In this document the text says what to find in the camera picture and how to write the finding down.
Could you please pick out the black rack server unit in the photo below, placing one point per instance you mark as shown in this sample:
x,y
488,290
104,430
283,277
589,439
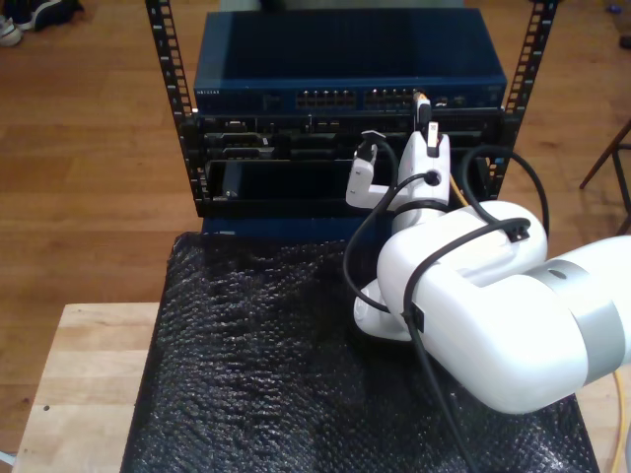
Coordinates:
x,y
296,138

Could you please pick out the dark wooden chair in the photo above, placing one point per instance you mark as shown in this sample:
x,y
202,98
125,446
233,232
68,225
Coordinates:
x,y
599,164

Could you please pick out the black bubble mat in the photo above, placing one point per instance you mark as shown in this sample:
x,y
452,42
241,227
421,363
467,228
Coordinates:
x,y
246,394

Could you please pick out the dark shoe with white stripe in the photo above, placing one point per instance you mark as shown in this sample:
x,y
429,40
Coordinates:
x,y
49,12

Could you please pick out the black perforated rack post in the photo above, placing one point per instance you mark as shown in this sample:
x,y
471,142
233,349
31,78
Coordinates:
x,y
539,49
162,59

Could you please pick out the blue network switch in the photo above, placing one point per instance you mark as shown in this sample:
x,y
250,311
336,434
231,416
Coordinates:
x,y
296,49

